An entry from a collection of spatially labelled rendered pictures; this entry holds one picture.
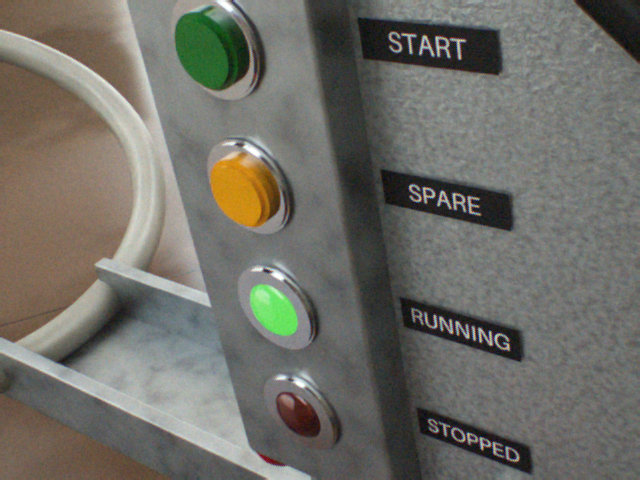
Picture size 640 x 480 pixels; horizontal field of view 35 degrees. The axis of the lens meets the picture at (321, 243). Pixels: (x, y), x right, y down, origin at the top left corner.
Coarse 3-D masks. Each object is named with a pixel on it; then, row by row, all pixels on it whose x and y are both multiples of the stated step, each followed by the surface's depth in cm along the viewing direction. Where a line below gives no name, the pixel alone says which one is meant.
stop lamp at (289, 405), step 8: (288, 392) 39; (280, 400) 39; (288, 400) 39; (296, 400) 39; (304, 400) 39; (280, 408) 39; (288, 408) 39; (296, 408) 39; (304, 408) 39; (312, 408) 39; (280, 416) 40; (288, 416) 39; (296, 416) 39; (304, 416) 39; (312, 416) 39; (288, 424) 40; (296, 424) 39; (304, 424) 39; (312, 424) 39; (320, 424) 39; (296, 432) 40; (304, 432) 39; (312, 432) 39
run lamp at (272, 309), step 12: (264, 288) 36; (252, 300) 37; (264, 300) 36; (276, 300) 36; (264, 312) 37; (276, 312) 36; (288, 312) 36; (264, 324) 37; (276, 324) 37; (288, 324) 36
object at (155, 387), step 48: (144, 288) 78; (96, 336) 80; (144, 336) 79; (192, 336) 77; (48, 384) 70; (96, 384) 68; (144, 384) 74; (192, 384) 73; (96, 432) 69; (144, 432) 65; (192, 432) 62; (240, 432) 68
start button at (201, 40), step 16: (192, 16) 31; (208, 16) 30; (176, 32) 31; (192, 32) 31; (208, 32) 31; (224, 32) 30; (176, 48) 32; (192, 48) 31; (208, 48) 31; (224, 48) 30; (240, 48) 31; (192, 64) 32; (208, 64) 31; (224, 64) 31; (240, 64) 31; (208, 80) 32; (224, 80) 31
